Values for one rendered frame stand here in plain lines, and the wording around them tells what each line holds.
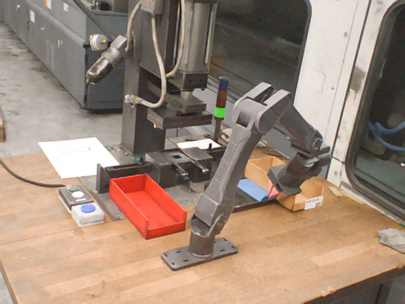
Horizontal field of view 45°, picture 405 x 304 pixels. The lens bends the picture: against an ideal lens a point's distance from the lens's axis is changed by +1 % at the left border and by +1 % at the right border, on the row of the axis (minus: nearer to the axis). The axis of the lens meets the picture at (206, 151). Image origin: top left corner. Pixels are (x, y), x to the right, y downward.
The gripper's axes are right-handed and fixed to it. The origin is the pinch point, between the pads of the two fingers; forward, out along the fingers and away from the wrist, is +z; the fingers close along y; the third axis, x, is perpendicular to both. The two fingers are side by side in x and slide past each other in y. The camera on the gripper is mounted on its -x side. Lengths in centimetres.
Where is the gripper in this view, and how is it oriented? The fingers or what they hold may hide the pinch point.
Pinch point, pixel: (270, 195)
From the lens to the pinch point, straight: 153.9
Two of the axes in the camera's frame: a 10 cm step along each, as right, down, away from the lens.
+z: -4.1, 6.0, 6.9
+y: -4.5, -7.9, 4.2
